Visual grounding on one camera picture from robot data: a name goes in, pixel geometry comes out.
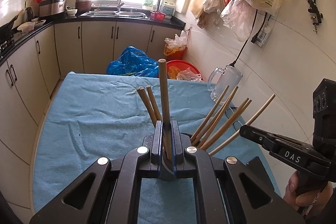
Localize long crossing wooden chopstick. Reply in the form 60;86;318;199
191;86;238;146

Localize pale chopstick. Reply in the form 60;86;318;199
208;93;276;156

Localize vertical wooden chopstick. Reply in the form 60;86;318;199
158;59;172;165

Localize steel kitchen sink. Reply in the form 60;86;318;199
81;11;148;19

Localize person's right hand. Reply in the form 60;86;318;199
283;171;334;217

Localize black utensil holder cup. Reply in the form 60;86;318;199
142;133;191;162

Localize black smartphone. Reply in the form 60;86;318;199
246;156;274;190

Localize black eyeglasses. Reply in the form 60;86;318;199
221;104;247;132

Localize blue towel table cover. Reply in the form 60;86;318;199
32;71;282;224

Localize red plastic basin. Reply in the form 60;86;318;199
167;60;203;82

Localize clear glass pitcher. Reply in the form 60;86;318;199
207;65;243;103

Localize blue plastic bag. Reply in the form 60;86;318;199
106;46;159;78

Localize orange trash bin with bag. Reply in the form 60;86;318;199
163;31;188;61

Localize white bowl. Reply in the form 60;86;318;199
67;9;77;16

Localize brown cooking pot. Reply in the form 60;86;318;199
75;0;92;14

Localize silver rice cooker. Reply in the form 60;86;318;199
39;0;66;18

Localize black frying pan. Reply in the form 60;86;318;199
0;14;19;41

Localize black hanging power cable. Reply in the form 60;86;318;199
228;9;259;68

